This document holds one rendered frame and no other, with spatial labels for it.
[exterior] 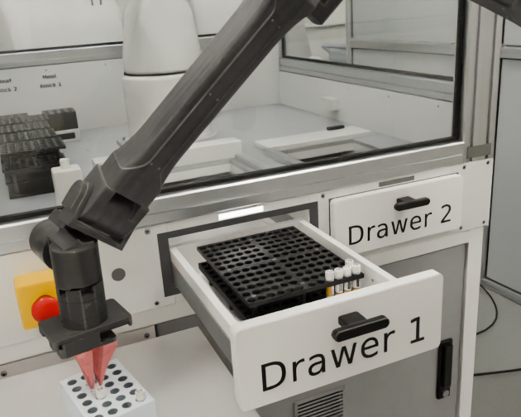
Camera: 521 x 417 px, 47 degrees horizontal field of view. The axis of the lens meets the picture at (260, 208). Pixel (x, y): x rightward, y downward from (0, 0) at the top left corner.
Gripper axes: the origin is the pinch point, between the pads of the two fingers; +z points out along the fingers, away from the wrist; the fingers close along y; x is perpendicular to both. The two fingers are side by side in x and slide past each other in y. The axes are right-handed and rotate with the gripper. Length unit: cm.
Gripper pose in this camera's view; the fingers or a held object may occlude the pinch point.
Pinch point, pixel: (94, 380)
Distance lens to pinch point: 84.7
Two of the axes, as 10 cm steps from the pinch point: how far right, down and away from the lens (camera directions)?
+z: 0.4, 9.4, 3.3
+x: 5.9, 2.4, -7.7
